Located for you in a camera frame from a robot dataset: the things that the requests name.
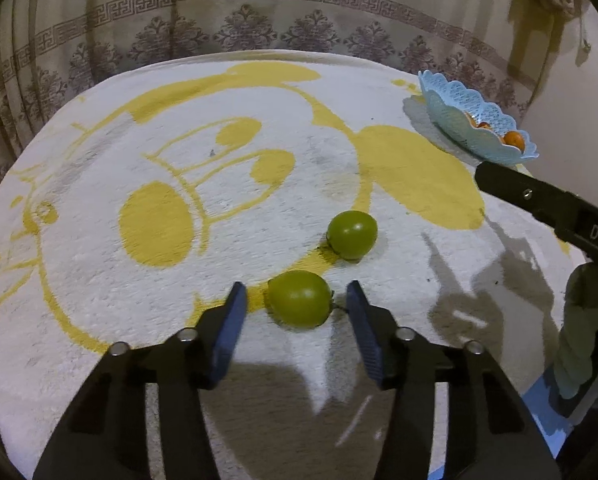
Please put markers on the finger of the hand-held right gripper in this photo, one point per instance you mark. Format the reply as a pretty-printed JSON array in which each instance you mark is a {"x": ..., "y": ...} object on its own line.
[{"x": 524, "y": 190}]

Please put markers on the white and yellow blanket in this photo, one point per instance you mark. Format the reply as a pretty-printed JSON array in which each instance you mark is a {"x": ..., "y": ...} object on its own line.
[{"x": 104, "y": 285}]

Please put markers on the person's right hand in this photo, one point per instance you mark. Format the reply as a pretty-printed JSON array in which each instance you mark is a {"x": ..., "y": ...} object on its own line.
[{"x": 581, "y": 330}]

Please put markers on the small orange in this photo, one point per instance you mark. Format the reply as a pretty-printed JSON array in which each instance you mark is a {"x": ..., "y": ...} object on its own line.
[{"x": 514, "y": 140}]

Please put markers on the light blue sheet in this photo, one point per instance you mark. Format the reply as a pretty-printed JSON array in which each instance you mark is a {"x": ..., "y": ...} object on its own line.
[{"x": 549, "y": 420}]

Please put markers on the patterned beige curtain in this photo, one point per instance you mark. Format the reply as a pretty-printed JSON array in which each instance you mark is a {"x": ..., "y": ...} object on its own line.
[{"x": 229, "y": 10}]

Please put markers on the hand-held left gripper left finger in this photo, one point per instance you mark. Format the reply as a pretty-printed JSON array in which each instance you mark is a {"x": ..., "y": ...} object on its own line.
[{"x": 229, "y": 330}]

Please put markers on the light blue plastic basket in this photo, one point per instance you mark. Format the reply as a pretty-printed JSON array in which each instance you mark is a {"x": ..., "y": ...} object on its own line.
[{"x": 459, "y": 110}]

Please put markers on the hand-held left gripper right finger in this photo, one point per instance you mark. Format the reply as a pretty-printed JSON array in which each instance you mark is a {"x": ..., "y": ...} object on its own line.
[{"x": 366, "y": 330}]

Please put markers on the green tomato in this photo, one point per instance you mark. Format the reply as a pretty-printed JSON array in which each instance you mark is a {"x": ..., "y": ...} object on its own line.
[
  {"x": 353, "y": 235},
  {"x": 299, "y": 300}
]

